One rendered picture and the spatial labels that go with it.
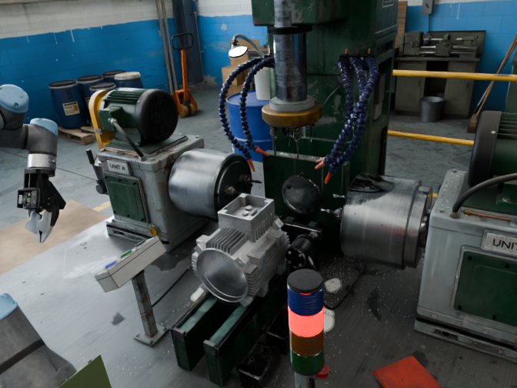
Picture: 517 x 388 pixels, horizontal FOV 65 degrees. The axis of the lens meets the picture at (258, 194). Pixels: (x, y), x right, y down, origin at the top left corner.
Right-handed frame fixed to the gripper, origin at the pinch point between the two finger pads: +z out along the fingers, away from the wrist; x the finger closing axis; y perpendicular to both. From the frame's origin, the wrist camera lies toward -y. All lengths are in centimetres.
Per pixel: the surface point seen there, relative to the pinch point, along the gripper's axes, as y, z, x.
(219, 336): 13, 25, 56
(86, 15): -420, -365, -252
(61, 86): -356, -221, -243
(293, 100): 1, -36, 76
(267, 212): 6, -5, 68
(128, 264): 15.6, 7.9, 34.3
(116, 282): 18.7, 12.1, 33.1
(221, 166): -14, -22, 51
